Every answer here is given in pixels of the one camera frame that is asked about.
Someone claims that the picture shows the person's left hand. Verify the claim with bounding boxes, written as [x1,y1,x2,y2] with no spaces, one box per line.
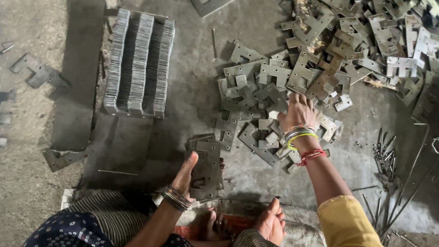
[166,148,227,207]

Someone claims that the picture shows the person's right hand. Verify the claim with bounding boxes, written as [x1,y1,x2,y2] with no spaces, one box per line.
[274,90,322,137]

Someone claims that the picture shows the hand-held bundle of notched plates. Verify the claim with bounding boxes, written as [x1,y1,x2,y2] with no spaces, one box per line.
[178,130,233,206]

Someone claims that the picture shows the mixed bangles with yellow band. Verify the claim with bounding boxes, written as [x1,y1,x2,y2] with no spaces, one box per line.
[282,122,322,154]

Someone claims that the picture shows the dark striped wrist bangles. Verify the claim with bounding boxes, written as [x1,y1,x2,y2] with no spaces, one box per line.
[159,184,195,214]

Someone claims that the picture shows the red wrist thread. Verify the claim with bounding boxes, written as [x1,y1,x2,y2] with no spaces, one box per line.
[296,145,329,171]

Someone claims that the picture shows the person's foot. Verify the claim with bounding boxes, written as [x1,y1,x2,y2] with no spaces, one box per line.
[250,194,292,247]
[188,204,235,247]

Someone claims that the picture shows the thin short metal rod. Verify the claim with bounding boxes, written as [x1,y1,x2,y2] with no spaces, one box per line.
[97,167,139,178]
[207,28,222,59]
[390,230,424,247]

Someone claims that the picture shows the loose heap of metal plates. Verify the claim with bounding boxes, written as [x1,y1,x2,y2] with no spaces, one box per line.
[204,0,439,198]

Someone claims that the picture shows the bunch of short metal pins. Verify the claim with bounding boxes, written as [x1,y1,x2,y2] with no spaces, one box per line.
[366,126,407,190]

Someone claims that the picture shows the upright packed row of plates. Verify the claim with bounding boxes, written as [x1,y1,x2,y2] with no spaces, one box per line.
[100,8,180,123]

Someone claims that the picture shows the woven sack mat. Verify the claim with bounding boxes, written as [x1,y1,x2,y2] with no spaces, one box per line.
[55,169,350,247]

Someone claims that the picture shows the long flat steel sheet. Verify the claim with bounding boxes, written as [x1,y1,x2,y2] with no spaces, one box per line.
[41,0,112,156]

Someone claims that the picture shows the small metal bolt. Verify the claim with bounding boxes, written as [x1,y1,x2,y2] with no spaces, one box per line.
[0,40,16,56]

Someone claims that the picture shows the long bent steel wires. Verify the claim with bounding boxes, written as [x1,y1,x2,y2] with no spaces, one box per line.
[378,118,439,247]

